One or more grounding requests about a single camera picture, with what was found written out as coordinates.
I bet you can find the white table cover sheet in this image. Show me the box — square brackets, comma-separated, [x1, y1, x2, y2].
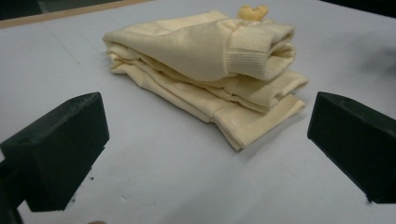
[0, 0, 396, 224]

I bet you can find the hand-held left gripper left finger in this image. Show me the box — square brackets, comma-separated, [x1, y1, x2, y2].
[0, 91, 110, 213]

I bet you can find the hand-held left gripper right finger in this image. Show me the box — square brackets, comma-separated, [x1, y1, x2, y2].
[306, 91, 396, 204]

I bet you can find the cream sweatshirt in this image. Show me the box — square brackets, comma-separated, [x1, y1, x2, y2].
[102, 4, 309, 152]

